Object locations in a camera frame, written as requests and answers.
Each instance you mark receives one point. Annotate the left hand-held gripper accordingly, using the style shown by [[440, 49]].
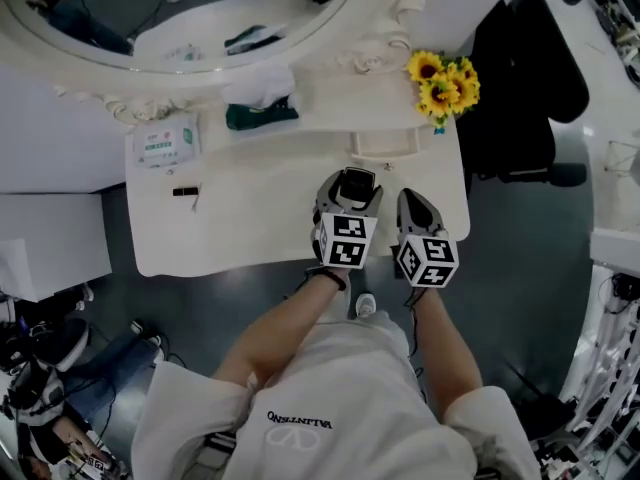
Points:
[[345, 248]]

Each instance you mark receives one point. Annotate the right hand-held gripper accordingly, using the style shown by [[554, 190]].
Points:
[[430, 260]]

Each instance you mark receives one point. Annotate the black lipstick makeup item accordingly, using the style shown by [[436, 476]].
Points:
[[185, 191]]

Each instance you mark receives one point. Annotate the person's left forearm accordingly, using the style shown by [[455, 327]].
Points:
[[280, 333]]

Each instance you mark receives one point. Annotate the person's right forearm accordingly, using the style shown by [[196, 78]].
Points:
[[445, 348]]

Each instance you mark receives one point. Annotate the white vanity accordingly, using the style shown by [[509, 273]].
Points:
[[270, 218]]

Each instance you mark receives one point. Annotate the white shoe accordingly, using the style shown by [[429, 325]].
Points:
[[365, 304]]

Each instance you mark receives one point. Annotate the white printed t-shirt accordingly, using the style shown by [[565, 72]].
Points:
[[360, 418]]

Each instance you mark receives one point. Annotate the yellow sunflower bouquet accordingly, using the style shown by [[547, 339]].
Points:
[[442, 88]]

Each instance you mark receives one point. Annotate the black chair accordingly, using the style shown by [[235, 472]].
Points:
[[515, 93]]

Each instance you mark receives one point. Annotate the white metal rack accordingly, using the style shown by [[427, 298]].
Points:
[[610, 358]]

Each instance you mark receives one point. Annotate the white wet wipes packet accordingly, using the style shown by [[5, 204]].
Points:
[[165, 143]]

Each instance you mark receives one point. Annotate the ornate white oval mirror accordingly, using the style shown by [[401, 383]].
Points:
[[200, 18]]

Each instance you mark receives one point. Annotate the white side cabinet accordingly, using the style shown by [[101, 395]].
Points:
[[50, 208]]

